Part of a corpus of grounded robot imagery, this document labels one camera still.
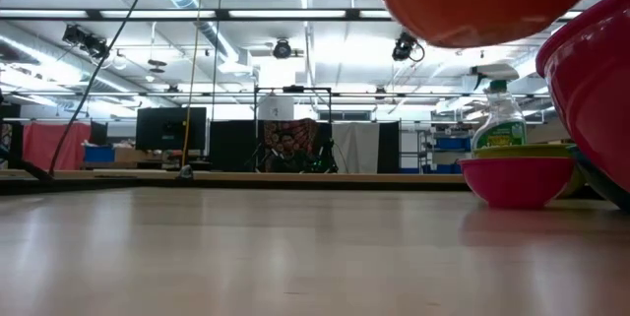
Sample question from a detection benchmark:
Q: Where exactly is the pink bowl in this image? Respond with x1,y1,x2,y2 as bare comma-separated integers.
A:
456,156,576,210

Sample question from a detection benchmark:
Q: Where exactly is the dark teal bowl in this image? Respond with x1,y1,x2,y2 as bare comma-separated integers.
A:
565,144,622,209

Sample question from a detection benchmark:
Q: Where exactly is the large red bowl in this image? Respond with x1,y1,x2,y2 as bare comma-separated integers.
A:
535,0,630,212

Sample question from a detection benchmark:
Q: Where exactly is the shelf with blue bins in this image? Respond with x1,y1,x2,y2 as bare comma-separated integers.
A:
417,128,473,175

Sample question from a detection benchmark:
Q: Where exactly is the patterned hanging cloth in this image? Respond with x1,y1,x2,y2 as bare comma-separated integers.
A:
262,118,320,173

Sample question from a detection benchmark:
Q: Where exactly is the person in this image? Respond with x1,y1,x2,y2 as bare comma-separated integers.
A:
269,131,309,174

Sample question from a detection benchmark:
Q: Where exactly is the white hanging cloth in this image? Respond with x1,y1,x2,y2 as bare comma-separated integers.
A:
331,121,380,175

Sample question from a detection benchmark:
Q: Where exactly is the narrow black curtain panel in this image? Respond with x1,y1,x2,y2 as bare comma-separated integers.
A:
377,121,401,175

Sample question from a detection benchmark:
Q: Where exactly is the black monitor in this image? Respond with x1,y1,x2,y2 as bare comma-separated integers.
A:
135,106,208,153

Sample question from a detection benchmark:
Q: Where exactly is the cardboard box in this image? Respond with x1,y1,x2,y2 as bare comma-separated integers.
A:
113,147,163,163

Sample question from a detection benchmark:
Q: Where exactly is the green cleaner spray bottle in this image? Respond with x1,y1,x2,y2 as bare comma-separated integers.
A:
470,63,528,153

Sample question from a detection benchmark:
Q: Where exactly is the blue storage bin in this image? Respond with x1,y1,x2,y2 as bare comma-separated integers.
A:
83,145,116,163

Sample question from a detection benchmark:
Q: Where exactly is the red cloth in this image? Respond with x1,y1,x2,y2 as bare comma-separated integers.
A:
22,121,93,171

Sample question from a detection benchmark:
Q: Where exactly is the black metal stand frame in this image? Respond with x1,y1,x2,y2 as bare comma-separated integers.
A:
253,85,334,174

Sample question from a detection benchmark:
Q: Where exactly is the round black ceiling camera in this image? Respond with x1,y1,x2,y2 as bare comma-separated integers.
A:
272,38,293,60

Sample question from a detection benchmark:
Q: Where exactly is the black overhead frame bar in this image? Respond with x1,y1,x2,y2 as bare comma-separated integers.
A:
0,7,583,23

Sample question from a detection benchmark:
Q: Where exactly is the black ceiling camera with cable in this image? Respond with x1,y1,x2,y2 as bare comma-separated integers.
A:
391,31,426,64

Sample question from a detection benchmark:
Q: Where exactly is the thin grey hanging cable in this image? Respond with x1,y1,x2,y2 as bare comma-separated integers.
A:
210,0,226,121

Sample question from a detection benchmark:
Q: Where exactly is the thin yellow hanging cable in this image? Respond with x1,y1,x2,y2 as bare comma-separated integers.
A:
180,0,206,169

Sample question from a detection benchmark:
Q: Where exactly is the black hanging cable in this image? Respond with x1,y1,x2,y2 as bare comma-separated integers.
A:
47,0,158,177

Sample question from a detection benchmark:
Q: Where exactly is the black ceiling camera cluster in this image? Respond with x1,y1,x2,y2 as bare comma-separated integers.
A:
61,24,110,60

